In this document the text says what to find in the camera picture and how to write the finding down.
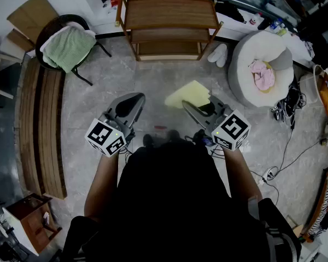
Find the small red stick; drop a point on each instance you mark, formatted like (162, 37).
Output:
(160, 127)

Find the blue water bottle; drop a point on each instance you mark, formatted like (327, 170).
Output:
(276, 24)

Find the white power strip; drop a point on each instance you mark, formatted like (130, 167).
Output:
(264, 177)

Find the yellow cloth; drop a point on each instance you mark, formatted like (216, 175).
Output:
(190, 93)

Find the wooden slatted bench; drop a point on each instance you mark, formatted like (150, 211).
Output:
(41, 130)

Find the white slipper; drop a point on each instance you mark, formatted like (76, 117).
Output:
(222, 57)
(213, 54)

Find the small brown wooden cabinet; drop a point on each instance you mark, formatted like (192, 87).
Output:
(30, 220)

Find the black bag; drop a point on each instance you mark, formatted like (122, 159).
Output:
(229, 9)

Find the black bottle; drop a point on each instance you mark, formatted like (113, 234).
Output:
(264, 24)

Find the person's left forearm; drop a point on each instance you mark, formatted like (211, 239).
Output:
(102, 184)

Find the black round chair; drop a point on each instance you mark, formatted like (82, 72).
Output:
(50, 26)

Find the white red-cap bottle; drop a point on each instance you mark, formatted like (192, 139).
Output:
(254, 19)

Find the cardboard box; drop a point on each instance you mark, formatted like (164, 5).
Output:
(32, 15)

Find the orange striped sofa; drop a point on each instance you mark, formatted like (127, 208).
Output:
(326, 198)

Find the green packet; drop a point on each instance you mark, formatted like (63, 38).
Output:
(282, 31)

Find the pink cloth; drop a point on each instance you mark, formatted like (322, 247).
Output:
(263, 76)

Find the red packet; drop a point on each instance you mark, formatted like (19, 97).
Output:
(114, 3)

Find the white round plush sofa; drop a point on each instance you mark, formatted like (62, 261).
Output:
(257, 48)

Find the white woven basket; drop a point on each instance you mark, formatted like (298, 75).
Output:
(309, 89)

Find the green knitted blanket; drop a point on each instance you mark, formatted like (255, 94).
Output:
(69, 46)

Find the person's right forearm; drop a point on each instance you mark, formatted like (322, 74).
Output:
(242, 173)

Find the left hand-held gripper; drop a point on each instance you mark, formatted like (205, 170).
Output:
(106, 138)

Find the white chair cushion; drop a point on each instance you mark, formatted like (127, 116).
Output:
(72, 24)

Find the person's black clothing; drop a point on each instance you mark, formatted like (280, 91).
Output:
(175, 206)

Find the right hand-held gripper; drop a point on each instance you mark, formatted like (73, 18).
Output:
(231, 130)

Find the wooden shelf table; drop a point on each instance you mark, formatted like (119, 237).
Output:
(169, 12)

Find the white frame stool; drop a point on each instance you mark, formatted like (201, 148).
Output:
(0, 59)

